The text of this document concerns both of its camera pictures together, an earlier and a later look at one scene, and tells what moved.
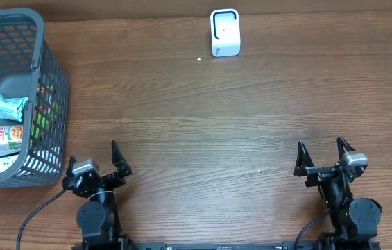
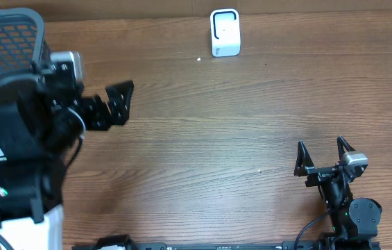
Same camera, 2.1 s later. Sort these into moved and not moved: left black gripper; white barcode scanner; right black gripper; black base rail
Moved: left black gripper
Not moved: right black gripper; black base rail; white barcode scanner
